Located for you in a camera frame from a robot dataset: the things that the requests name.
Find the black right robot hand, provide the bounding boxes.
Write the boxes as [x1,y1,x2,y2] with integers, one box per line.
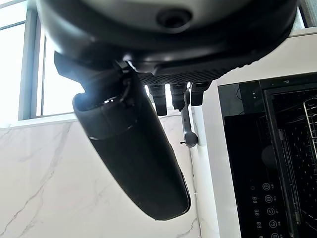
[34,0,304,221]

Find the white cabinet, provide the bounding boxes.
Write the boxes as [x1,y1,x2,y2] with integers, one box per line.
[193,4,317,238]

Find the black built-in dishwasher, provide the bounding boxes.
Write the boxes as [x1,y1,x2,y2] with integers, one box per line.
[217,74,317,238]

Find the black dishwasher door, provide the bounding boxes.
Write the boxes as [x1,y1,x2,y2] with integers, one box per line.
[224,115,302,238]

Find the window with grey frame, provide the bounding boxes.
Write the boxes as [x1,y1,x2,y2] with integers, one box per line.
[0,0,86,129]

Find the grey metal faucet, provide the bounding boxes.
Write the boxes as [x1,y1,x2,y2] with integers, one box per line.
[180,89,198,149]

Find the metal wire dish rack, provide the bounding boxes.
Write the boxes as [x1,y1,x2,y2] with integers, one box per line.
[302,98,317,154]

